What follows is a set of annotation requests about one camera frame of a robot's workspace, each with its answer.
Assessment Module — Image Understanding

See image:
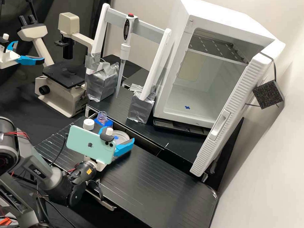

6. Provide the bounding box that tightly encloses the blue bottle holder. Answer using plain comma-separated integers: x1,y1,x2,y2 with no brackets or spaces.
94,117,114,130

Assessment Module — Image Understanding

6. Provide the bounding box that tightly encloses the black cable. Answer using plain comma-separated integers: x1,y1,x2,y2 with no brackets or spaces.
50,144,70,168

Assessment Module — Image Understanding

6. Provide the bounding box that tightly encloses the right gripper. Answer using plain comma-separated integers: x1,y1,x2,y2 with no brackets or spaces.
92,125,136,172

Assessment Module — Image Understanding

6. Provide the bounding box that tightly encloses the white cap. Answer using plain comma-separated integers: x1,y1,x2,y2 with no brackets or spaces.
82,118,95,130

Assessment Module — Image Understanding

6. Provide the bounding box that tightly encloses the white pipette stand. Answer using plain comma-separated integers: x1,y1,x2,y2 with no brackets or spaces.
82,0,175,127

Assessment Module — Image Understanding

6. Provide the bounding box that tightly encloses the right wrist camera phone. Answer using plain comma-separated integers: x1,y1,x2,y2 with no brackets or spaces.
65,123,118,167

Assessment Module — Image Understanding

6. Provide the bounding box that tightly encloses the pipette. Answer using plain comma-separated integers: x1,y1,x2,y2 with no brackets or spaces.
112,13,139,99

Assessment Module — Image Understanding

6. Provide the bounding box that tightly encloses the incubator door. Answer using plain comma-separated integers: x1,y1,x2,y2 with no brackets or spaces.
185,39,291,178

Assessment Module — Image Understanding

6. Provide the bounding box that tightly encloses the white incubator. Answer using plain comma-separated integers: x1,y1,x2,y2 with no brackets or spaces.
149,0,279,131

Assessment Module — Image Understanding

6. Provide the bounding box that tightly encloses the black tray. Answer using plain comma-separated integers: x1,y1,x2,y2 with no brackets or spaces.
152,116,213,139

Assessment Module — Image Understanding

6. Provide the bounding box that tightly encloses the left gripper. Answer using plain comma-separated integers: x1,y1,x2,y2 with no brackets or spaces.
0,40,45,69

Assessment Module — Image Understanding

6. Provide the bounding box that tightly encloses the cream microscope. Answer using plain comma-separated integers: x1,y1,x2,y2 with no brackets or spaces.
16,11,98,120

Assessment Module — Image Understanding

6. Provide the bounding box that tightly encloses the petri dish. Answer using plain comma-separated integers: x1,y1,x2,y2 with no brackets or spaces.
112,129,131,147

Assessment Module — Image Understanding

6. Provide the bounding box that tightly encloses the small bottle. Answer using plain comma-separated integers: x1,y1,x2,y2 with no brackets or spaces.
97,110,108,123

